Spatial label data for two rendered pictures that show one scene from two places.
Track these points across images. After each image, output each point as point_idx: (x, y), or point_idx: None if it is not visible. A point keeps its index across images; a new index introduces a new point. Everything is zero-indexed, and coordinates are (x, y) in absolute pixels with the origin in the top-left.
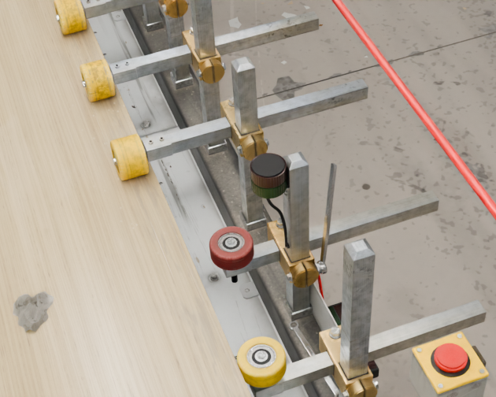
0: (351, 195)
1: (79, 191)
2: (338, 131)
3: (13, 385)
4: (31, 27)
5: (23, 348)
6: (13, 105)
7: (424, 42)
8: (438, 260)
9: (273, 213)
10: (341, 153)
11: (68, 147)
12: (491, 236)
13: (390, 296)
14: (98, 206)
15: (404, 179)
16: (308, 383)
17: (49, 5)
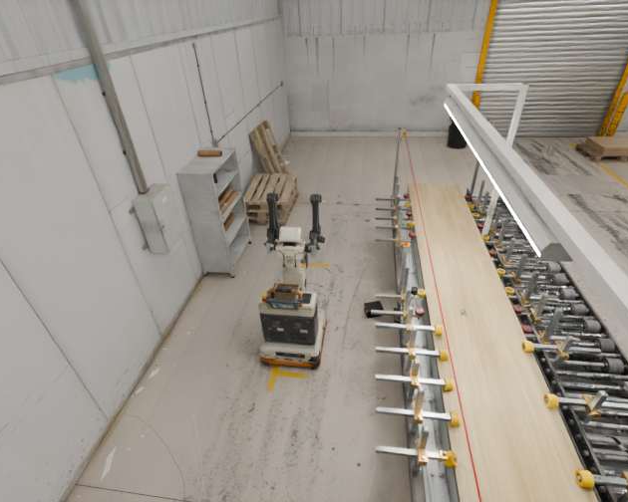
0: (340, 447)
1: (451, 333)
2: (327, 482)
3: (468, 302)
4: (462, 394)
5: (466, 307)
6: (468, 365)
7: None
8: (329, 409)
9: (370, 454)
10: (332, 469)
11: (453, 346)
12: (309, 409)
13: (350, 404)
14: (447, 328)
15: (319, 444)
16: None
17: (455, 403)
